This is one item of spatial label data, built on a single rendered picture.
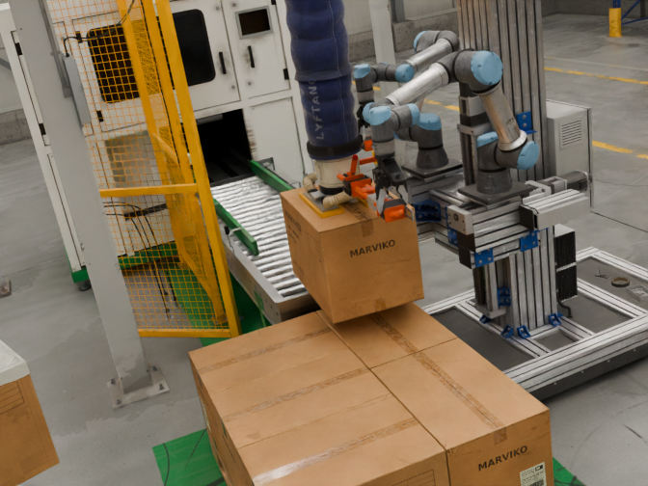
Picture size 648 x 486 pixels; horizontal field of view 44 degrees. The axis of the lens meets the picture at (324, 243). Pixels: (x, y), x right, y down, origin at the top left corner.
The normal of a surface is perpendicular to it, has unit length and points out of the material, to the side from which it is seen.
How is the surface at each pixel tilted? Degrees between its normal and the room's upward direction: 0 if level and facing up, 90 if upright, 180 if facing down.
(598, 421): 0
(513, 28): 90
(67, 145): 90
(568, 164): 90
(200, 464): 0
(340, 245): 90
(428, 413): 0
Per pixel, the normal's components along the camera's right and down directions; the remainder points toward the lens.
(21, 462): 0.64, 0.19
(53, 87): 0.37, 0.29
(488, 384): -0.15, -0.92
